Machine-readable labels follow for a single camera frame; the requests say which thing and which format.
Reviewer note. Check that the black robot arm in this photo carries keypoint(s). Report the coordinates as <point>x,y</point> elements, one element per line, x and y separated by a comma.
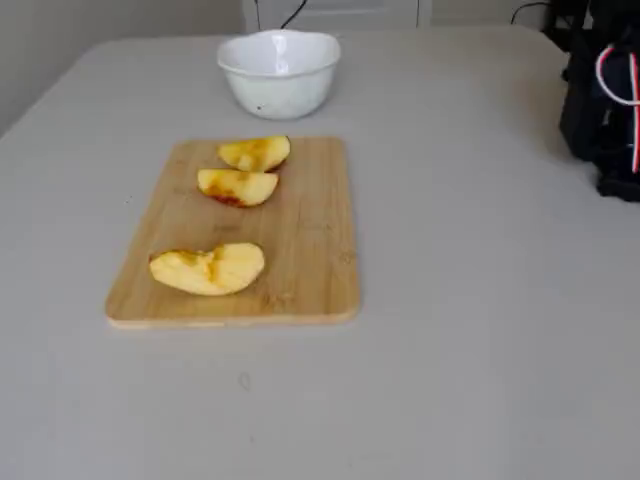
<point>590,125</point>

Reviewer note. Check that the wooden cutting board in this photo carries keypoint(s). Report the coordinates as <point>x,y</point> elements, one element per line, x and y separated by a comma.
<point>310,250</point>

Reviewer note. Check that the apple slice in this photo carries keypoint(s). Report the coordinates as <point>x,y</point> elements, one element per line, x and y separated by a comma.
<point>260,155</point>
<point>250,187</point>
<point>210,275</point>

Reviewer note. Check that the white bowl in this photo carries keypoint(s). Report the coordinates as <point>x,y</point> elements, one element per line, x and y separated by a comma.
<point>280,90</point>

